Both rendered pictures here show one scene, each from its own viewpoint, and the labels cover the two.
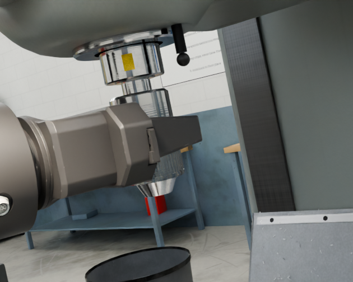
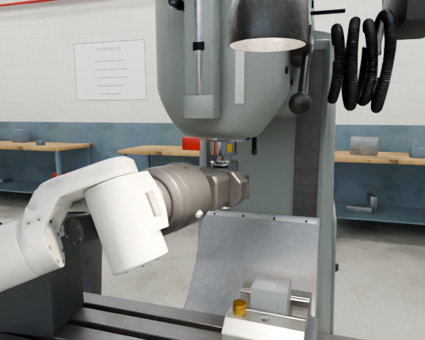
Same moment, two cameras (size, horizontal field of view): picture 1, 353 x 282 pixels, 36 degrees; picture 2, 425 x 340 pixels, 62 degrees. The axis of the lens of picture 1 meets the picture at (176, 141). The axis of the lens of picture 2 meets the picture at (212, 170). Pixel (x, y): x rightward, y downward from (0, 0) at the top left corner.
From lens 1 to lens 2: 0.30 m
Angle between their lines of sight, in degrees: 23
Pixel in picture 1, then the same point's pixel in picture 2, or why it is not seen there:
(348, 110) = (264, 166)
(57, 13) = (225, 129)
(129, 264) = not seen: hidden behind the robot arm
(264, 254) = (208, 230)
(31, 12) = (211, 125)
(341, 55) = (267, 139)
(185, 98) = (92, 110)
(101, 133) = (228, 183)
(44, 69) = not seen: outside the picture
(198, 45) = (107, 78)
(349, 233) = (254, 224)
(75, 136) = (222, 184)
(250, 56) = not seen: hidden behind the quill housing
